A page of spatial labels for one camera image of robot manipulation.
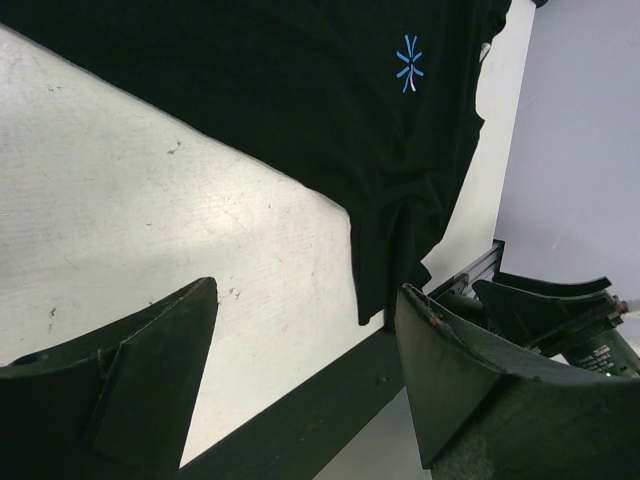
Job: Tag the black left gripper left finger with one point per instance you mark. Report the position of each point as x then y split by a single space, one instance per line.
115 403

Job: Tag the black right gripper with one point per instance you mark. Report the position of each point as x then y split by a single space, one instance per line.
577 321

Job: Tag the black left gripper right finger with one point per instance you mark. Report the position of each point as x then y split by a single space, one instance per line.
485 408

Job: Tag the black t shirt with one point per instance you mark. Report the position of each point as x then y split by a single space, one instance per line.
369 103

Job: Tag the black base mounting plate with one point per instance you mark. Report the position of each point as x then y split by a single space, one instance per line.
297 436

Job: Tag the aluminium front rail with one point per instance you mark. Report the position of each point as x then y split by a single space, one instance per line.
483 268

